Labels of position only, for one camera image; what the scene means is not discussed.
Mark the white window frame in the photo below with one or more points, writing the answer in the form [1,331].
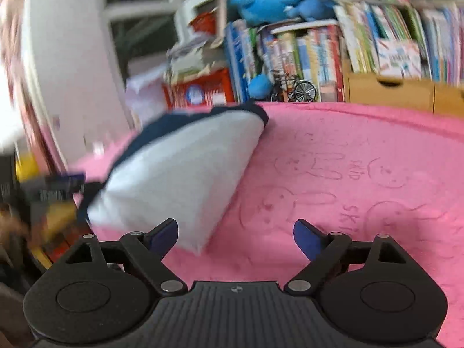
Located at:
[137,9]

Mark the white shelf board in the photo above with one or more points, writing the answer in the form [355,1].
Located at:
[308,25]

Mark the small blue plush toy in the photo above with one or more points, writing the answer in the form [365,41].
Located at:
[311,9]

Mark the round blue plush toy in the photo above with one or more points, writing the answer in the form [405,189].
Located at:
[259,86]

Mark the red plastic crate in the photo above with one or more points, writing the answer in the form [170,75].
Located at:
[214,90]

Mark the red plastic basket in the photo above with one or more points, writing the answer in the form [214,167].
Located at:
[203,23]

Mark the white and navy jacket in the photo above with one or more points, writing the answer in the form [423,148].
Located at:
[181,174]

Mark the wooden drawer organizer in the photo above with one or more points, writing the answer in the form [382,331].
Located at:
[380,90]

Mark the blue whale plush toy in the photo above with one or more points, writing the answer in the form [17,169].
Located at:
[261,7]

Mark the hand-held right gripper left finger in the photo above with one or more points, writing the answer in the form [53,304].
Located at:
[165,235]

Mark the pink blanket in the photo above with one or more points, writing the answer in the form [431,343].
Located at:
[362,188]

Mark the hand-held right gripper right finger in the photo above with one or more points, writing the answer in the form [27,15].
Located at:
[308,237]

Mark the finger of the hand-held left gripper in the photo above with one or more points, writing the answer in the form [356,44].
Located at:
[54,187]

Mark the model bicycle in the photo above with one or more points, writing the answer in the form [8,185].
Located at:
[306,90]

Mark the row of books on organizer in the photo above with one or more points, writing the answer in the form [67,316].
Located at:
[435,36]

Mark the pink lidded cup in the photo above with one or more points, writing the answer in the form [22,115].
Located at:
[328,92]

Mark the stack of papers and booklets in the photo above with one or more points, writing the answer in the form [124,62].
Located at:
[188,61]

